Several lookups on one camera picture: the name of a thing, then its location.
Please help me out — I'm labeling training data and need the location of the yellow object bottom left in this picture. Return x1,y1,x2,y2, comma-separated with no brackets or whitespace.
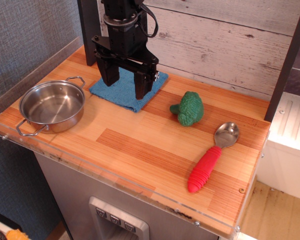
5,229,29,240

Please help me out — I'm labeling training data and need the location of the blue folded cloth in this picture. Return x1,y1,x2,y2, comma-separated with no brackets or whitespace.
89,68,169,113

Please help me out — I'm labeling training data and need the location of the dark wooden post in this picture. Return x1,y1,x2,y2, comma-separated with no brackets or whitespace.
264,17,300,122
77,0,101,66

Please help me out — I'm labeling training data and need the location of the red handled metal spoon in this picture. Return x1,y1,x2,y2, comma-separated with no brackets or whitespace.
187,122,240,193

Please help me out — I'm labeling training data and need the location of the grey toy fridge cabinet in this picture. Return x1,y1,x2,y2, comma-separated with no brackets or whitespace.
35,153,218,240

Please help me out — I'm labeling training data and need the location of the green toy broccoli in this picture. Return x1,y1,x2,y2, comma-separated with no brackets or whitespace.
169,91,204,127

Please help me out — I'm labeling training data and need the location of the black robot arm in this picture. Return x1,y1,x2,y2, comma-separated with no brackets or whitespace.
92,0,159,100

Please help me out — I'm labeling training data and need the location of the clear acrylic edge guard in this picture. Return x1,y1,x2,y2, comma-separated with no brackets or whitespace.
0,115,270,240

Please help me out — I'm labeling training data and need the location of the dark right wooden post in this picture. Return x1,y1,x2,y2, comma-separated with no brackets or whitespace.
264,17,300,122

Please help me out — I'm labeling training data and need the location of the dark left wooden post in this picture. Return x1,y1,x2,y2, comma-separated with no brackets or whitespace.
77,0,101,66

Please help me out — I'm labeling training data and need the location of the stainless steel pot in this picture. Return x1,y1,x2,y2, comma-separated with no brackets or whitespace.
16,76,86,137

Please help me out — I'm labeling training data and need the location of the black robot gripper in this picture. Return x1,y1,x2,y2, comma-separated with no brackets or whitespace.
92,21,159,100

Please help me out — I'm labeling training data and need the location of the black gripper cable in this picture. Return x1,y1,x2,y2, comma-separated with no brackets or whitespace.
138,3,159,39

